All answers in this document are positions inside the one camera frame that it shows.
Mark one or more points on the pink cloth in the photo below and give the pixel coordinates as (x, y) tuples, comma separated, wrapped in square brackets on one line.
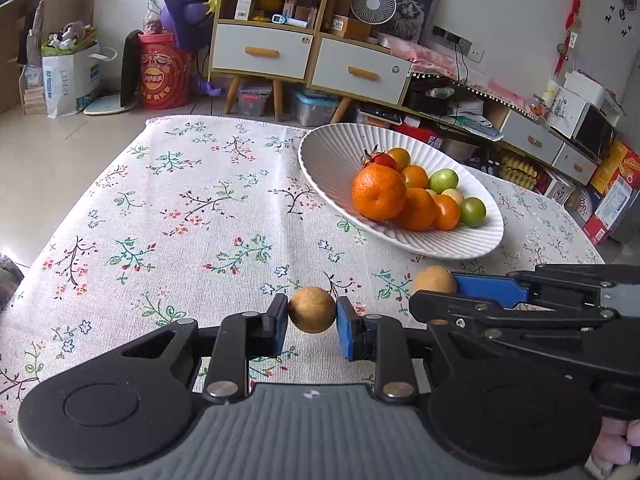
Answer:
[(435, 55)]

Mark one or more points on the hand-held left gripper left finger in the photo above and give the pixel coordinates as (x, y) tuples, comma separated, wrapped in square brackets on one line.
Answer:
[(277, 327)]

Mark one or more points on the black flat panel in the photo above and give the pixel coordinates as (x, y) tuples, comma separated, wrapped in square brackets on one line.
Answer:
[(130, 70)]

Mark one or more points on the black lidded storage box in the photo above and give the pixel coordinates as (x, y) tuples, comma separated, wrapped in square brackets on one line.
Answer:
[(380, 115)]

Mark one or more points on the white microwave oven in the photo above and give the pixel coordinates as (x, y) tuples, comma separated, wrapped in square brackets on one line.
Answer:
[(595, 132)]

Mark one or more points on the white oval board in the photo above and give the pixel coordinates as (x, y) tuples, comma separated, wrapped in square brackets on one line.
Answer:
[(107, 106)]

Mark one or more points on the orange cherry tomato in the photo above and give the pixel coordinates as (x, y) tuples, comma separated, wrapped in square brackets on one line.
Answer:
[(447, 212), (415, 176)]

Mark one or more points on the floral tablecloth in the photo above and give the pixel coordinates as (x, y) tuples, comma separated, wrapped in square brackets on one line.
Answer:
[(175, 220)]

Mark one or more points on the white product box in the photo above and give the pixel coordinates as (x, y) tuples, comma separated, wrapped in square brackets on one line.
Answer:
[(245, 7)]

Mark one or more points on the clear storage box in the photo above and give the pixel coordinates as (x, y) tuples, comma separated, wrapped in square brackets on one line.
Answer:
[(254, 102)]

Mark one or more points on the red tomato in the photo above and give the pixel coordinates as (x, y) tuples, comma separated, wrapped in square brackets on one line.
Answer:
[(382, 161)]

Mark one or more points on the orange cardboard box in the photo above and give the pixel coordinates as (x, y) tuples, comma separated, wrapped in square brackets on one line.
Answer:
[(617, 175)]

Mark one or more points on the white paper bag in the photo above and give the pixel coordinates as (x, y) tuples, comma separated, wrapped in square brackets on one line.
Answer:
[(70, 82)]

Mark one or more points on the olive cherry tomato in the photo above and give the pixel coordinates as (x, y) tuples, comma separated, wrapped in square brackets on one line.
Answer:
[(399, 156)]

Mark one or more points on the red printed bucket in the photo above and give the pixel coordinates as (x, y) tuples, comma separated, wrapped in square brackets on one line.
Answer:
[(162, 85)]

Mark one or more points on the blue lidded storage box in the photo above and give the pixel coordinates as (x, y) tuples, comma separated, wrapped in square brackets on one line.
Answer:
[(312, 110)]

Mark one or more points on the white thermometer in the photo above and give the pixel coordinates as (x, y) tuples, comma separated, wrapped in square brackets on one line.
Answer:
[(287, 21)]

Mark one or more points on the yellow egg trays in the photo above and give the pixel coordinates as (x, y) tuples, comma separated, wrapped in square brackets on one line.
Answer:
[(517, 170)]

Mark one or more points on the purple plush toy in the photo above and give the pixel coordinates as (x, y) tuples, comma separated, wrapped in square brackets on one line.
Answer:
[(187, 15)]

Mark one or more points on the white desk fan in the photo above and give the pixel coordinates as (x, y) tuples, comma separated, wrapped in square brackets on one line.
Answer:
[(373, 2)]

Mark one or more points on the small cardboard box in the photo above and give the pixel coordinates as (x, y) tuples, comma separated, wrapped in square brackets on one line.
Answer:
[(352, 29)]

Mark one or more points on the grey quilted cushion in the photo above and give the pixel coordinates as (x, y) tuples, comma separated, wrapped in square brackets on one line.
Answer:
[(9, 280)]

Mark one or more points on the framed cat picture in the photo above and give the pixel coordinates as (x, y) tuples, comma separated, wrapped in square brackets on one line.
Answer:
[(412, 10)]

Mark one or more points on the white ribbed plate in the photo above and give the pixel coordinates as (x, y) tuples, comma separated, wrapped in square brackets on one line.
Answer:
[(330, 160)]

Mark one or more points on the wooden cabinet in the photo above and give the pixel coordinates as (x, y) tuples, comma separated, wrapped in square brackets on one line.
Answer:
[(326, 0)]

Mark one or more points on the red wall ornament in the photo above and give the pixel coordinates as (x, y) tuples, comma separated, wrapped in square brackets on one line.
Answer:
[(576, 5)]

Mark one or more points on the grey plush toy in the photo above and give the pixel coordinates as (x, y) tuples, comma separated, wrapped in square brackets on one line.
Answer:
[(67, 35)]

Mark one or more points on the green cherry tomato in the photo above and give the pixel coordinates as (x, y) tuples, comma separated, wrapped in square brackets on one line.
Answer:
[(443, 180), (472, 211)]

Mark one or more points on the red box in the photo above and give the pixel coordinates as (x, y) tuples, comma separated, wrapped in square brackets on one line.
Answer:
[(422, 135)]

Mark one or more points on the person's right hand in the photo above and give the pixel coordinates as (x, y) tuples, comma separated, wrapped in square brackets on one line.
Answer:
[(612, 440)]

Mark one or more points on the white wall socket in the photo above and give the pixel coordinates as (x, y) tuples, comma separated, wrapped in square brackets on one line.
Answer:
[(472, 52)]

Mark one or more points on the tangerine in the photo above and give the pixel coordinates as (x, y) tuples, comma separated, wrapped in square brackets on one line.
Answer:
[(419, 210), (378, 192)]

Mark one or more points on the black storage bin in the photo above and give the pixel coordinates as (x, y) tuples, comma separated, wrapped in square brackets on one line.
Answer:
[(425, 102)]

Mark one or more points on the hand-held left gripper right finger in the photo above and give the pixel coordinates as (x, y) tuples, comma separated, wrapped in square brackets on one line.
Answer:
[(347, 330)]

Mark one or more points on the wooden bookshelf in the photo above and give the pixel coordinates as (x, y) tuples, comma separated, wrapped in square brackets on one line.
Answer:
[(65, 0)]

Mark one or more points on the low wooden sideboard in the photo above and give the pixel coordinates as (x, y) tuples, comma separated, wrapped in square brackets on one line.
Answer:
[(532, 140)]

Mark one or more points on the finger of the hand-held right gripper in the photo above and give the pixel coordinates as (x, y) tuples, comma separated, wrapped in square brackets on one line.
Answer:
[(487, 287), (500, 322)]

